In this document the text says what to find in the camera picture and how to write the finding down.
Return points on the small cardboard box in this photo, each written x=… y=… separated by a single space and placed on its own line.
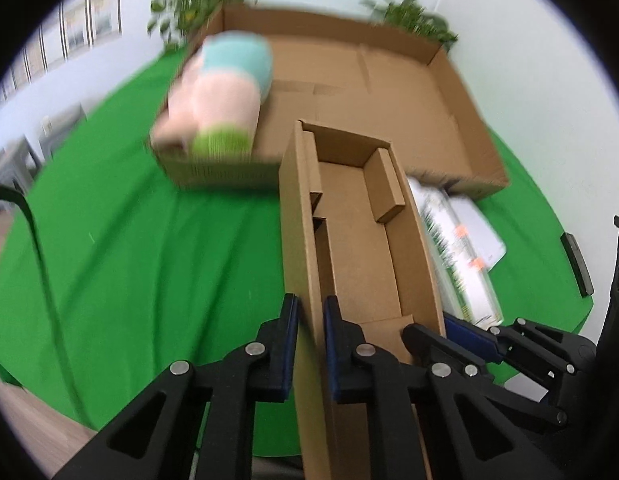
x=359 y=240

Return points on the white flat box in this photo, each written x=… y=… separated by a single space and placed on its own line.
x=482 y=235

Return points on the green and white medicine box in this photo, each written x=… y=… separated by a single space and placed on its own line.
x=454 y=260

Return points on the green potted plant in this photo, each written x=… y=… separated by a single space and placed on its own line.
x=414 y=17
x=199 y=5

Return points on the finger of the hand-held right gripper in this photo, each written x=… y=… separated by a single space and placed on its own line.
x=469 y=332
x=429 y=342

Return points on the row of framed wall pictures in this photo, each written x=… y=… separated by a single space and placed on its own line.
x=101 y=10

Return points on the pink plush toy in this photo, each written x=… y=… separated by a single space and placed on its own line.
x=219 y=100

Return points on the large cardboard box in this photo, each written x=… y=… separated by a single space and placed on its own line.
x=389 y=110

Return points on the grey cabinet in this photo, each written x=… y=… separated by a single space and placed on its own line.
x=64 y=125

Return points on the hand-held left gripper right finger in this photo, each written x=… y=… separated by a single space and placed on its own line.
x=332 y=350

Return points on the small black device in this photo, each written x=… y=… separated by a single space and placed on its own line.
x=578 y=265

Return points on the green tablecloth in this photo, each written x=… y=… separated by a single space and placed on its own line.
x=139 y=260

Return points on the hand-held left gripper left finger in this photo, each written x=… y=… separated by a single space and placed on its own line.
x=289 y=342

